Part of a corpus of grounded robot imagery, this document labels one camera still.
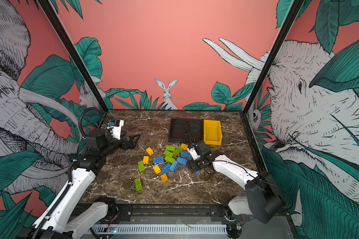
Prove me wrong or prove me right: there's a blue lego lower pair left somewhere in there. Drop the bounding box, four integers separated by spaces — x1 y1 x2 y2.
161 163 171 174

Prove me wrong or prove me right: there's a left black frame post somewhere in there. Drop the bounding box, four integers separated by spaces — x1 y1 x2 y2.
37 0 109 115

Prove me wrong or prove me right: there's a black bin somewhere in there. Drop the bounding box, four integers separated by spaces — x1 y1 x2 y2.
168 119 187 143
185 119 203 143

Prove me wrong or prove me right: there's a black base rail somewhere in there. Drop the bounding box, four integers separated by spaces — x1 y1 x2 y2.
49 203 289 223

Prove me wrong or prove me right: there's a white vented strip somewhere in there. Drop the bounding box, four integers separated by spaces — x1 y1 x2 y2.
92 224 227 235

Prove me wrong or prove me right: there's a yellow plastic bin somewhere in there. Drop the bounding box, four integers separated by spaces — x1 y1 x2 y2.
203 119 222 146

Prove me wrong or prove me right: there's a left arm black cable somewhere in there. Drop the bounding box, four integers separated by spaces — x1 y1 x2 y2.
78 107 108 138

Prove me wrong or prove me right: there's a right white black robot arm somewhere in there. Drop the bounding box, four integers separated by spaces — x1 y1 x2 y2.
186 141 284 224

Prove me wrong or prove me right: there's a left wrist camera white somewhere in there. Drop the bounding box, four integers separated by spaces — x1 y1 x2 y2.
107 119 124 140

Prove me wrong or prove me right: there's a blue lego lower pair right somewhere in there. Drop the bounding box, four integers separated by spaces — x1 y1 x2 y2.
170 160 178 172

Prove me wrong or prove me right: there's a right black frame post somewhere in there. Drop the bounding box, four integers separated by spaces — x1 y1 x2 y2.
243 0 304 115

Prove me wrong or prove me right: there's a black frame post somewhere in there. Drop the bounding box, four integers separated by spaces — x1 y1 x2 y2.
243 0 304 115
37 0 109 115

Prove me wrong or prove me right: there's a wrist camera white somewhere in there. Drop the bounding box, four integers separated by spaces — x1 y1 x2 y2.
107 119 124 140
187 147 200 160

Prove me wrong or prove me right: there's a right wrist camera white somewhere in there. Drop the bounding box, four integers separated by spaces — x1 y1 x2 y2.
187 147 200 160

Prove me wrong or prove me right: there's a yellow lego small left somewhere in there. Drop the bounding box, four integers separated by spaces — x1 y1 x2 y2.
143 156 150 165

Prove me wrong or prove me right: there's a green lego top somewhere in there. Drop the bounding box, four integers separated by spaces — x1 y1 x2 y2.
173 147 183 157
166 146 176 152

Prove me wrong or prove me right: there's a blue lego pair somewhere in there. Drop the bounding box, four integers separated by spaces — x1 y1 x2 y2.
161 163 171 174
170 160 178 172

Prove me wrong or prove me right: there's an orange yellow lego front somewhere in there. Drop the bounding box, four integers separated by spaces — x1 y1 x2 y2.
160 174 168 183

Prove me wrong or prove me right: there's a green lego mid left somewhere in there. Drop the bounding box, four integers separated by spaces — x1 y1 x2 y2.
138 161 145 172

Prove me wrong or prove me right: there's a green lego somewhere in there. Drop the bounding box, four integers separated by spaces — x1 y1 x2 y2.
173 147 183 157
164 150 174 157
166 146 176 152
164 156 175 164
134 178 143 192

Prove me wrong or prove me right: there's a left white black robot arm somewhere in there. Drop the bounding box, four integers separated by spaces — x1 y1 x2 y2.
16 126 140 239

